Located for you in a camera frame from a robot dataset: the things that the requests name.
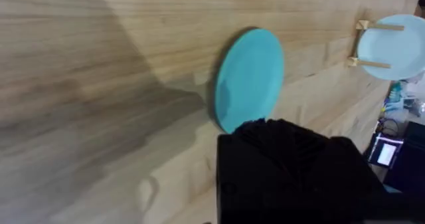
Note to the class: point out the pale blue round plate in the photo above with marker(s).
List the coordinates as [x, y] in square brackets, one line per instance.
[395, 48]

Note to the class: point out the heap of blue tools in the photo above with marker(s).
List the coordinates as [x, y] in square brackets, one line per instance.
[403, 97]

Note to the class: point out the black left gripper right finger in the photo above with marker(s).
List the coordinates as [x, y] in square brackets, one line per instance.
[325, 177]

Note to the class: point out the black box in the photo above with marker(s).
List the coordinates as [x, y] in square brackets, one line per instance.
[410, 157]

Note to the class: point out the teal round plate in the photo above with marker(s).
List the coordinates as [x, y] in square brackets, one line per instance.
[249, 77]

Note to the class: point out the small wooden peg rack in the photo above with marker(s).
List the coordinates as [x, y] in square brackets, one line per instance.
[362, 26]

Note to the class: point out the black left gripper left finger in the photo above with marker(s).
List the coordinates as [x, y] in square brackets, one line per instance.
[265, 157]

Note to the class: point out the small device with lit screen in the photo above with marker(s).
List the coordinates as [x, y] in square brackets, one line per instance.
[385, 152]

